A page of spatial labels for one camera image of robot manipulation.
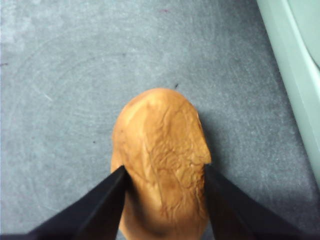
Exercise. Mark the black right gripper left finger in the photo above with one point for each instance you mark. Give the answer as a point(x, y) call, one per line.
point(87, 212)

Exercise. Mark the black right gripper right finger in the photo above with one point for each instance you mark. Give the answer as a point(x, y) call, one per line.
point(240, 215)

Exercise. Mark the brown potato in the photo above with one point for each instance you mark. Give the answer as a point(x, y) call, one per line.
point(162, 150)

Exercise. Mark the mint green breakfast maker base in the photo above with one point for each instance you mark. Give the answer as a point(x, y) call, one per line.
point(292, 62)

